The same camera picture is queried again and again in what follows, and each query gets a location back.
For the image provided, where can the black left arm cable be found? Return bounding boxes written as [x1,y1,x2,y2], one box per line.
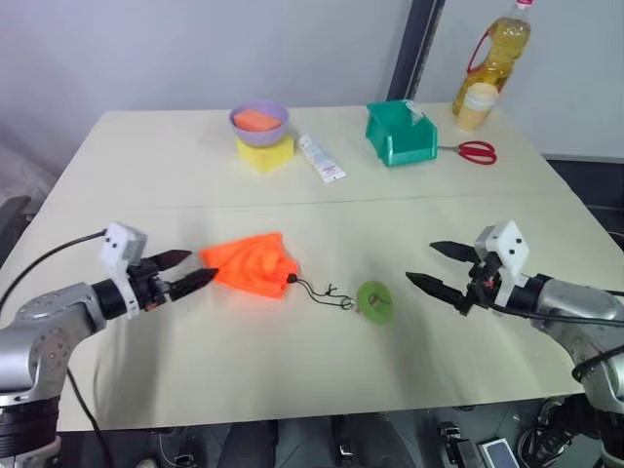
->
[0,231,116,468]

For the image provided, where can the orange sponge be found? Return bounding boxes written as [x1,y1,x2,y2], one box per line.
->
[232,109,284,134]

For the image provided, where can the pale yellow lidded cup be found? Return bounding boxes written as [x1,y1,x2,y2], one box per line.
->
[455,82,500,134]

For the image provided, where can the thin black knotted string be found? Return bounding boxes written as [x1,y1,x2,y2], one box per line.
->
[287,273,362,314]

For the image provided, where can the red handled scissors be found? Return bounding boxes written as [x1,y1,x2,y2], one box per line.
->
[437,140,499,167]

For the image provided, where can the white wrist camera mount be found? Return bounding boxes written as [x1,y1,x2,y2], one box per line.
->
[474,219,531,306]
[99,221,148,321]

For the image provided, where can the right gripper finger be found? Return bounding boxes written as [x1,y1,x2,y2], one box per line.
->
[405,271,465,310]
[428,240,477,265]

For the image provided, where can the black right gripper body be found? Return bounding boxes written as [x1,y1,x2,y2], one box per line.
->
[456,253,502,318]

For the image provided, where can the dark upright pillar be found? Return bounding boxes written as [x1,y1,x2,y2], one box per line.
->
[384,0,446,103]

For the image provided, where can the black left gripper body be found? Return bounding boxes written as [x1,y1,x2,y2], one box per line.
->
[128,258,176,314]

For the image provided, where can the green plastic bin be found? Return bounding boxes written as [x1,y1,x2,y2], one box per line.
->
[365,98,440,169]

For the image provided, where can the purple bowl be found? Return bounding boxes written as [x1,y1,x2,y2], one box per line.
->
[229,99,291,148]

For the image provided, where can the cooking oil bottle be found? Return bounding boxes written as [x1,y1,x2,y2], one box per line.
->
[451,0,535,119]

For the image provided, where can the green round felt disc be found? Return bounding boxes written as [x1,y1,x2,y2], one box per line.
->
[355,279,395,326]

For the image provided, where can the clear plastic packet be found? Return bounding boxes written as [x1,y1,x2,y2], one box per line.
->
[403,99,428,126]

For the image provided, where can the yellow sponge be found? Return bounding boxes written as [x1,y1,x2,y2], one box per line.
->
[236,135,297,175]

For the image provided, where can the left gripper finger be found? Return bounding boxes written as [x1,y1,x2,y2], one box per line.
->
[169,268,220,301]
[154,249,194,272]

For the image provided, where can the orange fabric pouch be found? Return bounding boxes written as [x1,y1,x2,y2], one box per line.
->
[198,232,301,298]

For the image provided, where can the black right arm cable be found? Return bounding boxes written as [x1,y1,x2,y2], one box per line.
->
[491,300,624,382]

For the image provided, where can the black cable bundle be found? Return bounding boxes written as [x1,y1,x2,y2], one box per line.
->
[516,397,586,462]

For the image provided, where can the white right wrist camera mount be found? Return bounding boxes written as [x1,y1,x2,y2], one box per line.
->
[474,219,531,306]

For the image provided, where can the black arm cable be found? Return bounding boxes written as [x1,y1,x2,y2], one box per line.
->
[0,231,116,468]
[491,300,624,382]

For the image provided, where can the grey phone-like device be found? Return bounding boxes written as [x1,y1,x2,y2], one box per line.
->
[478,438,516,468]

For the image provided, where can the white printed tube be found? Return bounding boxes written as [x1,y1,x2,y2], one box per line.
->
[297,135,348,186]

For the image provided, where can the black clamp device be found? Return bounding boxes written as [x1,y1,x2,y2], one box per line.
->
[438,421,482,468]

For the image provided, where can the dark grey chair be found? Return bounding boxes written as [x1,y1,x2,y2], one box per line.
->
[0,194,32,267]

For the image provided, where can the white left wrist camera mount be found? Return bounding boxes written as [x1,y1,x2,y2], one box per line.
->
[99,221,148,321]

